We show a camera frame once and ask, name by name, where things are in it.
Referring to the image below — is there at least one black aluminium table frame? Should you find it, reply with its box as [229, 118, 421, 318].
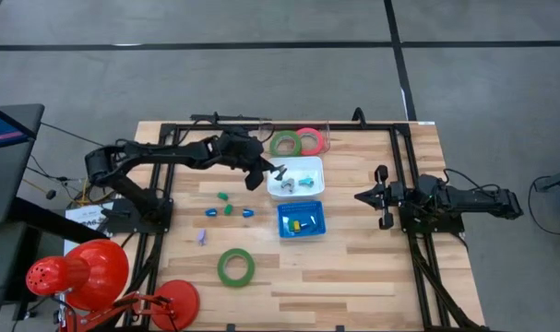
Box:
[122, 106, 493, 332]

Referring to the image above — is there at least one clear plastic bin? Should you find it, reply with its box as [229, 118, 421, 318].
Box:
[257, 113, 331, 157]

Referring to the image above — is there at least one red desk lamp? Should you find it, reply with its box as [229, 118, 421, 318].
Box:
[24, 238, 201, 332]

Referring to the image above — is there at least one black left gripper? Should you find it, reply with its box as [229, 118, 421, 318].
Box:
[214, 130, 286, 191]

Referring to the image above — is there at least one green tape roll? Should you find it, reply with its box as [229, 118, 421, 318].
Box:
[216, 247, 256, 289]
[268, 129, 304, 158]

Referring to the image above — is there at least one pink tape roll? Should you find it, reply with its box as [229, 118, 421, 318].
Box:
[296, 126, 327, 157]

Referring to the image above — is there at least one white printed paper sheet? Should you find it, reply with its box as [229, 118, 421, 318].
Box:
[65, 202, 117, 255]

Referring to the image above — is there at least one black floor cable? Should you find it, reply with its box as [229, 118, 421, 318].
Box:
[527, 176, 560, 239]
[38, 121, 106, 148]

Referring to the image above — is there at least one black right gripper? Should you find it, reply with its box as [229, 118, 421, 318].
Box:
[354, 164, 406, 231]

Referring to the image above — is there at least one blue plastic basket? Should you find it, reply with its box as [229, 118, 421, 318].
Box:
[276, 199, 328, 240]

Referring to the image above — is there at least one monitor with blue screen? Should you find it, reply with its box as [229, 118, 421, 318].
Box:
[0, 100, 37, 152]

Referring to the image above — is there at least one dark grey desk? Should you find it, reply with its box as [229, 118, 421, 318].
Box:
[0, 103, 46, 227]

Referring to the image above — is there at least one grey stand foot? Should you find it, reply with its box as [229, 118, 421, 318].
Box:
[531, 165, 560, 194]

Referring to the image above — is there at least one white plastic bin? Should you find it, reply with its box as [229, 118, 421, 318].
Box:
[266, 156, 327, 201]

